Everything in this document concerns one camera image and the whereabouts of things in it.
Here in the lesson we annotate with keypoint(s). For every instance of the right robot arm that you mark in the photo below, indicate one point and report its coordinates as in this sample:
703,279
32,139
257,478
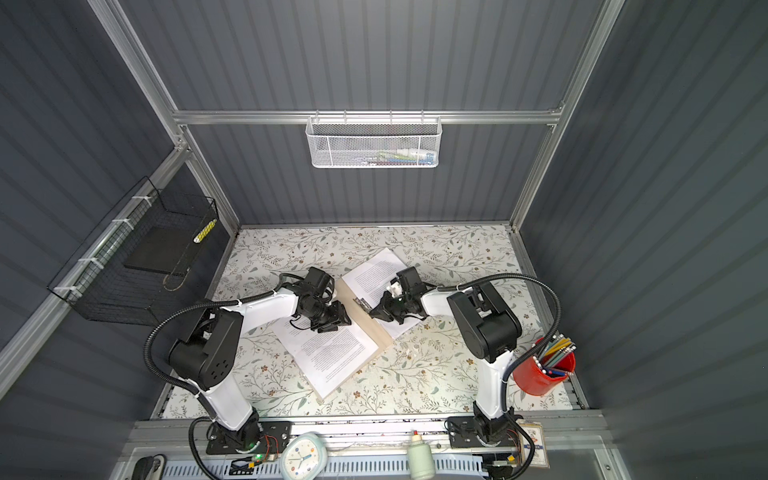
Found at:
490,331

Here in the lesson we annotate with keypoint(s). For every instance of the floral table mat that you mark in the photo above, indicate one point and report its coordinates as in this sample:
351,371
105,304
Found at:
426,370

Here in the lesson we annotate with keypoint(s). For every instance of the black stapler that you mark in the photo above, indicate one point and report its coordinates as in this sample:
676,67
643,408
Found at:
149,468

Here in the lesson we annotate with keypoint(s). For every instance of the black wire basket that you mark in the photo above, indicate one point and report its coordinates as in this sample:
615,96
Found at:
145,265

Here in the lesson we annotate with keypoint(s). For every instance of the red pen cup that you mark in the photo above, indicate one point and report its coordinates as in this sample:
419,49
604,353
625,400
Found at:
542,372

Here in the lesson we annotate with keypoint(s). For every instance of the yellow marker in basket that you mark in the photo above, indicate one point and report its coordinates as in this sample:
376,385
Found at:
205,231

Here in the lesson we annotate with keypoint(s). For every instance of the printed paper sheet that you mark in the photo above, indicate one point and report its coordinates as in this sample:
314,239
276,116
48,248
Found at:
368,281
327,359

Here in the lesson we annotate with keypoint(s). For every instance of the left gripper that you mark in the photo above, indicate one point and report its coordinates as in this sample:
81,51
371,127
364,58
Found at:
338,316

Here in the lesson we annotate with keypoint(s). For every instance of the white wire basket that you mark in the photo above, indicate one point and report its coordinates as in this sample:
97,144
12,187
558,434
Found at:
387,144

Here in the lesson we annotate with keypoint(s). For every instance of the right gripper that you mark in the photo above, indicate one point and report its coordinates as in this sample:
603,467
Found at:
387,310

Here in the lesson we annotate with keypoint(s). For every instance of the beige paper folder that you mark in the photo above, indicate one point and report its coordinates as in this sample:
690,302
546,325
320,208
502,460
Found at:
327,360

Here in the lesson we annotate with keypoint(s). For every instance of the metal folder clip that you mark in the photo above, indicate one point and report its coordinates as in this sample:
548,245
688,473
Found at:
362,303

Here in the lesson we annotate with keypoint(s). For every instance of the white alarm clock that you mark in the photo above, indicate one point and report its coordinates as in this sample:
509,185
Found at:
304,458

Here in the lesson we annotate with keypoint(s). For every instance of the white glue bottle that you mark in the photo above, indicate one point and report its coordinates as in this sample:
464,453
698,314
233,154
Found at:
421,464

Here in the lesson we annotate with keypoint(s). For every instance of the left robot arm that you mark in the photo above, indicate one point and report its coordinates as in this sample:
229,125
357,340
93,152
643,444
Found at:
203,355

